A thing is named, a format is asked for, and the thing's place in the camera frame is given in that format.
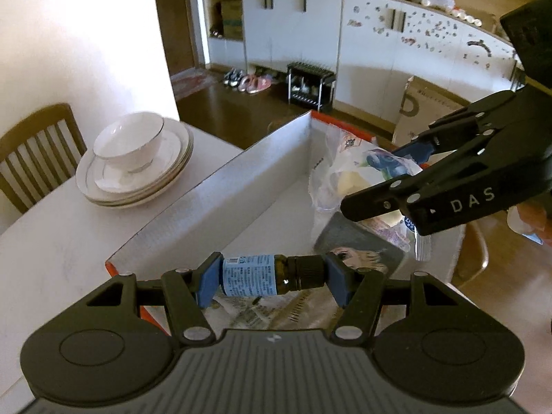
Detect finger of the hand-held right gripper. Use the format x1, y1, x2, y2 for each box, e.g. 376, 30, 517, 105
390, 90, 526, 167
340, 138, 496, 223

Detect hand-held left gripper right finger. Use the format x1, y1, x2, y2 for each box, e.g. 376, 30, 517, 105
325, 252, 473, 346

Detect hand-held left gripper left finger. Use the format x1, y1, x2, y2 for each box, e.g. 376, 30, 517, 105
75, 252, 224, 346

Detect purple print packet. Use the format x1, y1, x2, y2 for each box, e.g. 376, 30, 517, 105
364, 217, 411, 253

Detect brown bottle blue label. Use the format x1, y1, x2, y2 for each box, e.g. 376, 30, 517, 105
222, 254, 327, 298

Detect grey anime print packet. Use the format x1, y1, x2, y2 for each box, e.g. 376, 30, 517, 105
315, 211, 410, 275

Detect clear plastic snack bag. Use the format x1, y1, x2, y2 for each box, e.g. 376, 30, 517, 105
308, 125, 425, 215

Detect white printed packet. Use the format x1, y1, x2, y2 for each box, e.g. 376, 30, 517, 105
207, 289, 346, 334

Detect red cardboard box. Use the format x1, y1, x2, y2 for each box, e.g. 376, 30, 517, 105
106, 110, 469, 341

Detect person's right hand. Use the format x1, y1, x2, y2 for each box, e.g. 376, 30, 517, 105
507, 196, 552, 246

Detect large cardboard box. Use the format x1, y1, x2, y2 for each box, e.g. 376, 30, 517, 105
392, 75, 472, 148

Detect white bowl on plates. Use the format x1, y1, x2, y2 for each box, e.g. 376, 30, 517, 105
75, 116, 195, 209

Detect black shoe rack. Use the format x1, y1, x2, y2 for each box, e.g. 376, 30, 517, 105
287, 62, 337, 113

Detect pink slippers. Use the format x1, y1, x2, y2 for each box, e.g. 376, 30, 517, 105
238, 74, 273, 95

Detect wooden slat-back chair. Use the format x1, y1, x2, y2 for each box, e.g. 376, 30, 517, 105
0, 102, 87, 215

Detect small cardboard box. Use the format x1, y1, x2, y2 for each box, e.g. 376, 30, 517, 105
221, 0, 243, 40

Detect brown door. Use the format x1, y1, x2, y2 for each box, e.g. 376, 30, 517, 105
153, 0, 208, 79

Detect white cabinet wall unit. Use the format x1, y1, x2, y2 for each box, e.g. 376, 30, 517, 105
207, 0, 525, 128

